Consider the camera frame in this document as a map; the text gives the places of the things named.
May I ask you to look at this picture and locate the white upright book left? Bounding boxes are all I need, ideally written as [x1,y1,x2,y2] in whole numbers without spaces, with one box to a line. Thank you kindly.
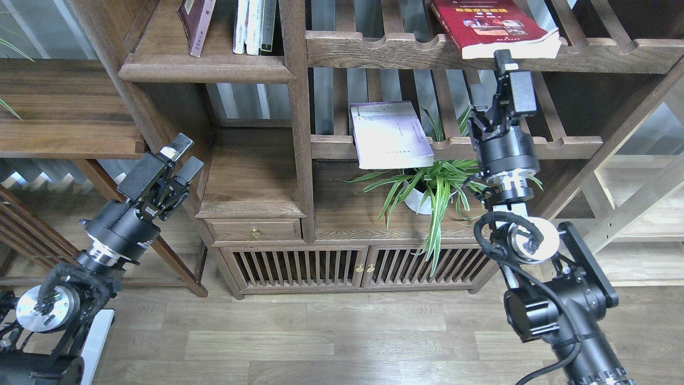
[232,0,249,55]

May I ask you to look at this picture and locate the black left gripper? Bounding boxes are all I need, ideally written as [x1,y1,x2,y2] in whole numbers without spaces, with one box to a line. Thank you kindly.
[80,133,204,257]

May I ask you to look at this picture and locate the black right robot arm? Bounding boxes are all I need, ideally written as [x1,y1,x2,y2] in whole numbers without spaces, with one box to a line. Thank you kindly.
[468,50,634,384]

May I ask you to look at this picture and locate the light wooden shelf unit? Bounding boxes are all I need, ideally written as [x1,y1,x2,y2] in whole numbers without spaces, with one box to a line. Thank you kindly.
[530,88,684,289]

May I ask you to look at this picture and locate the red book white pages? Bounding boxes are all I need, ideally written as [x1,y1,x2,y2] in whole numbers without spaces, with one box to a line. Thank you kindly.
[430,1,561,59]

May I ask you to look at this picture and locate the maroon book chinese title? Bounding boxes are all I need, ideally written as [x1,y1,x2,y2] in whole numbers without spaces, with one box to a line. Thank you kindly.
[177,1,216,58]

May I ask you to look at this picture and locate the white upright book middle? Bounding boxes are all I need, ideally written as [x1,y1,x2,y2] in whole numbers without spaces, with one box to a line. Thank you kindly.
[245,0,265,56]

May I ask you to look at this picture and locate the dark wooden bookshelf cabinet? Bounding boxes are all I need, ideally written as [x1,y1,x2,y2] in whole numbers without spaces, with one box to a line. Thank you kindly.
[70,1,682,299]

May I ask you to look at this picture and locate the white lavender book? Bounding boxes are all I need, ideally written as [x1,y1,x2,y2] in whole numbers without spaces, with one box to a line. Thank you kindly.
[349,102,434,170]

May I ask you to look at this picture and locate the dark spine upright book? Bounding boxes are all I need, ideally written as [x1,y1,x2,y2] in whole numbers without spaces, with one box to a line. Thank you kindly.
[260,0,277,55]

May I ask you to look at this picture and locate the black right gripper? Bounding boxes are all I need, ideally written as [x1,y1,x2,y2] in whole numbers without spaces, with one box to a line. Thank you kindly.
[469,49,540,182]

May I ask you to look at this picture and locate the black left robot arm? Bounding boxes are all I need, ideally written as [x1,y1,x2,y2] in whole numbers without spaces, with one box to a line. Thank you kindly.
[2,133,204,384]

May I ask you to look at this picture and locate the white upright book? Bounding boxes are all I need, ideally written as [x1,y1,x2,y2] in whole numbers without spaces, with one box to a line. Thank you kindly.
[232,0,249,55]
[245,0,265,56]

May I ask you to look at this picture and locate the white metal bar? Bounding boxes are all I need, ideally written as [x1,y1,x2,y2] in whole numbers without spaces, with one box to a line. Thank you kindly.
[80,309,115,384]

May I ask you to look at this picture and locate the green spider plant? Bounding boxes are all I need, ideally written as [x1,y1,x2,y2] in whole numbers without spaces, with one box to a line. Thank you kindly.
[353,114,485,274]

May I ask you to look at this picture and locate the white plant pot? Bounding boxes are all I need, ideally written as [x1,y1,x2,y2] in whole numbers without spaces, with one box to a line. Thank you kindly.
[402,182,457,215]

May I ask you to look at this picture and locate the green leaves at left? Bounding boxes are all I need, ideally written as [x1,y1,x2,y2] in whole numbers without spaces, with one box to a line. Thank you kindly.
[0,24,35,121]

